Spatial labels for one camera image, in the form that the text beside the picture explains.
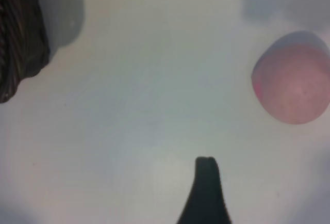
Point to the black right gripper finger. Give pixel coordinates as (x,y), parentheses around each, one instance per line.
(206,198)

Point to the pink peach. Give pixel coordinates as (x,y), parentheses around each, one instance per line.
(294,84)

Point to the dark brown wicker basket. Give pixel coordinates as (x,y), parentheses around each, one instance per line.
(18,40)

